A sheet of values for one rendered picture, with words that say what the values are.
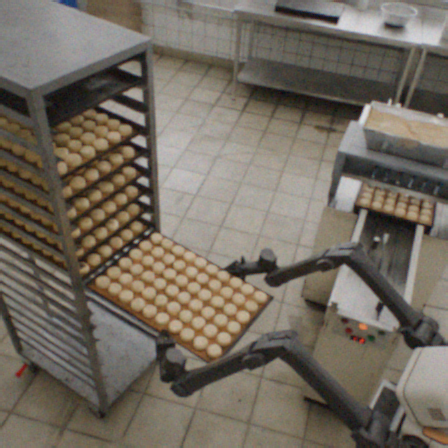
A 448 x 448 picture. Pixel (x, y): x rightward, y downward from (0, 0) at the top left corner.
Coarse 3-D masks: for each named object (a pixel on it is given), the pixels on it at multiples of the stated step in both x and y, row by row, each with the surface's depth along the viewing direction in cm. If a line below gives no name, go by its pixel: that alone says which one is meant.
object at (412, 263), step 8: (416, 224) 259; (416, 232) 250; (416, 240) 245; (416, 248) 241; (416, 256) 237; (408, 264) 239; (416, 264) 233; (408, 272) 228; (408, 280) 225; (408, 288) 221; (408, 296) 218; (400, 328) 208
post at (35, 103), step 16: (32, 96) 131; (32, 112) 135; (48, 128) 140; (48, 144) 142; (48, 160) 145; (48, 176) 149; (64, 208) 159; (64, 224) 162; (64, 240) 167; (64, 256) 174; (80, 272) 181; (80, 288) 185; (80, 304) 190; (80, 320) 199; (96, 352) 216; (96, 368) 222; (96, 384) 232
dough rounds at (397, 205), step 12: (360, 192) 269; (372, 192) 268; (384, 192) 269; (360, 204) 261; (372, 204) 260; (384, 204) 263; (396, 204) 264; (408, 204) 265; (420, 204) 266; (408, 216) 256; (420, 216) 257; (432, 216) 260
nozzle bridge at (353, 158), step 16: (352, 128) 261; (352, 144) 249; (336, 160) 248; (352, 160) 255; (368, 160) 242; (384, 160) 241; (400, 160) 243; (336, 176) 254; (352, 176) 255; (368, 176) 254; (432, 176) 236; (400, 192) 251; (416, 192) 249; (432, 192) 249
